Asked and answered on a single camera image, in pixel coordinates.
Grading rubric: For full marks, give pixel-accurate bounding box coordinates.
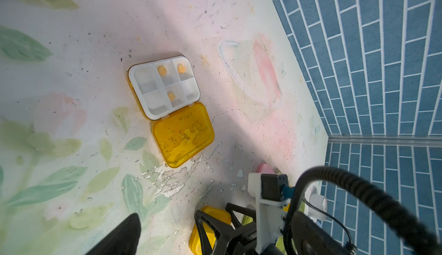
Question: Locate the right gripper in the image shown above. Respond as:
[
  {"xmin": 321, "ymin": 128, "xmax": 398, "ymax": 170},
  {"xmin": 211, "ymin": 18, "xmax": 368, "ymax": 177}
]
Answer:
[{"xmin": 195, "ymin": 203, "xmax": 356, "ymax": 255}]

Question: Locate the pink pillbox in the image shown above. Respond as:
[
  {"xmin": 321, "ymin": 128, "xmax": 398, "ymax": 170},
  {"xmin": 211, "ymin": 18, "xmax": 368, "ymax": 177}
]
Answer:
[{"xmin": 257, "ymin": 164, "xmax": 275, "ymax": 174}]

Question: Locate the orange pillbox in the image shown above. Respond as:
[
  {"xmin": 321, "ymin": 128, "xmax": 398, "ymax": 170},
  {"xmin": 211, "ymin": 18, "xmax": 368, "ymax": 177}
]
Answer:
[
  {"xmin": 189, "ymin": 205, "xmax": 231, "ymax": 255},
  {"xmin": 128, "ymin": 55, "xmax": 215, "ymax": 168}
]

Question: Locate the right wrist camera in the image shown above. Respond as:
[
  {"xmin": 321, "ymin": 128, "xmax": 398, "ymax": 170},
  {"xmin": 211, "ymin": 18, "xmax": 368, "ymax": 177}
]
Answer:
[{"xmin": 247, "ymin": 173, "xmax": 289, "ymax": 254}]

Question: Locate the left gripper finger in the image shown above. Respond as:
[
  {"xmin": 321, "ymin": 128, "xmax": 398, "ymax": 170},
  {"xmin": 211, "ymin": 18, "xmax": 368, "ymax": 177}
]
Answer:
[{"xmin": 86, "ymin": 213, "xmax": 142, "ymax": 255}]

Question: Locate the clear tape roll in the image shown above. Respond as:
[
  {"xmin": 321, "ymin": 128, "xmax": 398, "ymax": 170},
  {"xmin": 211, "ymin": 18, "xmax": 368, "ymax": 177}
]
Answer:
[{"xmin": 305, "ymin": 184, "xmax": 328, "ymax": 221}]

